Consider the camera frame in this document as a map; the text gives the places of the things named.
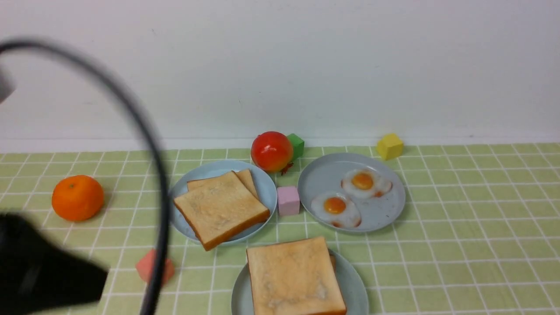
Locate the orange mandarin fruit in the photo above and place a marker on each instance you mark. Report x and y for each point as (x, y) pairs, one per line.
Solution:
(77, 198)

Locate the red tomato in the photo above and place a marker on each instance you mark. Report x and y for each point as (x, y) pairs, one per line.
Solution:
(272, 152)

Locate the grey plate with eggs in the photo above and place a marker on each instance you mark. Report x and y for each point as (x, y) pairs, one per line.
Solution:
(324, 175)

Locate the yellow cube block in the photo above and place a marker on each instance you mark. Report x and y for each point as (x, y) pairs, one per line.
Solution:
(390, 146)

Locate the blue plate with toast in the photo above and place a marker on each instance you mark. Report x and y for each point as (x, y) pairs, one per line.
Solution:
(265, 187)

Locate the salmon cube block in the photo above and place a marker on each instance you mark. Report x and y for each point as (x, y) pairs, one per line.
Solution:
(145, 267)

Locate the back fried egg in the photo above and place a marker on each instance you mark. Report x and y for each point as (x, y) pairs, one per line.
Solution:
(365, 184)

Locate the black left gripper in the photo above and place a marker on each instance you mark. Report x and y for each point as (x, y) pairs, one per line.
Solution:
(36, 275)

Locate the green checkered tablecloth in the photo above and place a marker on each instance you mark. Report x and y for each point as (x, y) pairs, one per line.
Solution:
(479, 234)

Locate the fried egg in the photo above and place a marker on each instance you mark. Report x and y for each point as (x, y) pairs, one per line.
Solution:
(336, 209)
(365, 184)

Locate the left fried egg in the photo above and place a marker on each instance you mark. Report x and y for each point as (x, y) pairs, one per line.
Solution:
(336, 209)

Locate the light blue front plate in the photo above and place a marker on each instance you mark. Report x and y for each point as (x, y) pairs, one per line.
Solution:
(350, 283)

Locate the green cube block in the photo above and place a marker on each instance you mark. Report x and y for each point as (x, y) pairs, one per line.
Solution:
(298, 146)

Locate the pink cube block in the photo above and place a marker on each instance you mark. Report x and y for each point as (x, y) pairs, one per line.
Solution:
(288, 201)

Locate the toast slice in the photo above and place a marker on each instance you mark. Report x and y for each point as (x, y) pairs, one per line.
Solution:
(294, 278)
(244, 176)
(333, 262)
(218, 210)

